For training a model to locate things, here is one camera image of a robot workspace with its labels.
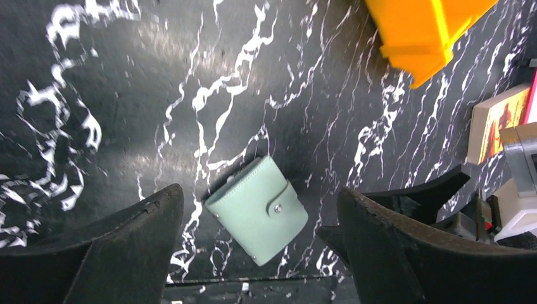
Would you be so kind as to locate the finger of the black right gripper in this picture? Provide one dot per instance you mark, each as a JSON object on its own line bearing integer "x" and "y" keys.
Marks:
{"x": 422, "y": 202}

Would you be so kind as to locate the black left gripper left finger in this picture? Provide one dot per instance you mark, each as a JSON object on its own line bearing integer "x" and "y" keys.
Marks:
{"x": 122, "y": 258}

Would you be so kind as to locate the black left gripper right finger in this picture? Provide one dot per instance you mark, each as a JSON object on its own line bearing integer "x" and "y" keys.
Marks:
{"x": 396, "y": 259}

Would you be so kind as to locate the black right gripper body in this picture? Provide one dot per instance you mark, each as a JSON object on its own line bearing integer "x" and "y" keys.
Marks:
{"x": 508, "y": 216}

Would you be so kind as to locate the mint green card holder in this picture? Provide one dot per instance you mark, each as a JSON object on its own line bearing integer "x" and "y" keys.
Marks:
{"x": 260, "y": 209}

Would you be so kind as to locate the orange three-compartment bin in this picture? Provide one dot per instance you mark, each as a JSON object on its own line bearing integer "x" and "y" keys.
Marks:
{"x": 418, "y": 36}

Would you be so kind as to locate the orange cover book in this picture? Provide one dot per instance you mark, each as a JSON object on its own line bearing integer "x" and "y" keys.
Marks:
{"x": 489, "y": 117}

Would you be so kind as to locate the pink framed whiteboard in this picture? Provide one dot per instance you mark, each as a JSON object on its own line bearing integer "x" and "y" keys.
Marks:
{"x": 531, "y": 108}

